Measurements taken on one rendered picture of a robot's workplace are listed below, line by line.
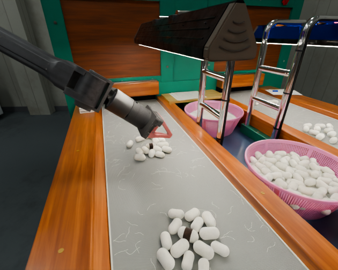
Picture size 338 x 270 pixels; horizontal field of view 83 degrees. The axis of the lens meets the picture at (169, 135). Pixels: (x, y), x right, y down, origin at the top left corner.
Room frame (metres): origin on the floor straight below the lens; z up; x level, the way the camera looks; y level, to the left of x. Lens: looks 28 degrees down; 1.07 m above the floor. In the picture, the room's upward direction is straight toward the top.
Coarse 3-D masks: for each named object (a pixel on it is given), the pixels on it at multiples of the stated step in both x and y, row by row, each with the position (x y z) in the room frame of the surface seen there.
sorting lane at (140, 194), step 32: (128, 128) 0.69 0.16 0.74; (160, 128) 0.69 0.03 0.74; (128, 160) 0.47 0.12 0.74; (160, 160) 0.47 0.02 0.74; (192, 160) 0.47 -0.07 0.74; (128, 192) 0.34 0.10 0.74; (160, 192) 0.34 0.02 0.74; (192, 192) 0.34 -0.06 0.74; (224, 192) 0.34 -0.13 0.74; (128, 224) 0.25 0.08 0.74; (160, 224) 0.25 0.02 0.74; (224, 224) 0.25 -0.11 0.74; (256, 224) 0.25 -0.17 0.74; (128, 256) 0.19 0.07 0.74; (256, 256) 0.19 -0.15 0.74; (288, 256) 0.19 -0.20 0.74
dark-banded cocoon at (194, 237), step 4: (180, 228) 0.23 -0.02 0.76; (184, 228) 0.23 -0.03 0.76; (180, 232) 0.22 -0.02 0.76; (192, 232) 0.22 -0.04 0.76; (196, 232) 0.22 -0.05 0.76; (180, 236) 0.22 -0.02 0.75; (192, 236) 0.21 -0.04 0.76; (196, 236) 0.21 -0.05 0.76; (192, 240) 0.21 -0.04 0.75; (196, 240) 0.21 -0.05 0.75
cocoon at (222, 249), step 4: (212, 244) 0.20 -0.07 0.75; (216, 244) 0.20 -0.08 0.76; (220, 244) 0.20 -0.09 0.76; (212, 248) 0.20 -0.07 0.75; (216, 248) 0.19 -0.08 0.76; (220, 248) 0.19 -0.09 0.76; (224, 248) 0.19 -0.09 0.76; (228, 248) 0.19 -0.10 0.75; (216, 252) 0.19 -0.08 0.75; (220, 252) 0.19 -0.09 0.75; (224, 252) 0.19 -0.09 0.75; (228, 252) 0.19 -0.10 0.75; (224, 256) 0.18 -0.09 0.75
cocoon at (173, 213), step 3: (171, 210) 0.27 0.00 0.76; (174, 210) 0.27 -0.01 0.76; (177, 210) 0.27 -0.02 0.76; (180, 210) 0.27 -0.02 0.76; (168, 213) 0.27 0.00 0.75; (171, 213) 0.26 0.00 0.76; (174, 213) 0.26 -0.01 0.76; (177, 213) 0.26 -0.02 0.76; (180, 213) 0.26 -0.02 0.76; (183, 213) 0.27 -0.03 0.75; (171, 216) 0.26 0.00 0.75; (174, 216) 0.26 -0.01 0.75; (177, 216) 0.26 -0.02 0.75; (180, 216) 0.26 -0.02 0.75; (183, 216) 0.26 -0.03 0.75
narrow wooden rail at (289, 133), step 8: (208, 104) 1.14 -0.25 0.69; (240, 104) 0.91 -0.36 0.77; (256, 112) 0.80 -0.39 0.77; (240, 120) 0.84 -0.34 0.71; (256, 120) 0.75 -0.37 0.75; (264, 120) 0.71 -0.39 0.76; (272, 120) 0.71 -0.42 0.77; (256, 128) 0.74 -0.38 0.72; (264, 128) 0.70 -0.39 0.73; (272, 128) 0.67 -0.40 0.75; (288, 128) 0.64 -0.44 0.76; (280, 136) 0.62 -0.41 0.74; (288, 136) 0.60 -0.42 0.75; (296, 136) 0.57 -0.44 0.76; (304, 136) 0.57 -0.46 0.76; (312, 144) 0.52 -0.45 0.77; (320, 144) 0.52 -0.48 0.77; (312, 152) 0.51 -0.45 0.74; (336, 152) 0.47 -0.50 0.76
